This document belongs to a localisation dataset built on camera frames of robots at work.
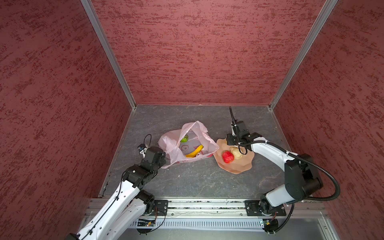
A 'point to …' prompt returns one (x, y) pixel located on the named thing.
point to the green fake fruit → (184, 139)
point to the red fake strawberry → (228, 157)
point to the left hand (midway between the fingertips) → (161, 160)
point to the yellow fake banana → (195, 152)
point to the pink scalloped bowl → (237, 166)
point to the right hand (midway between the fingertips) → (229, 141)
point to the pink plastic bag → (190, 142)
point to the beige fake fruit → (236, 152)
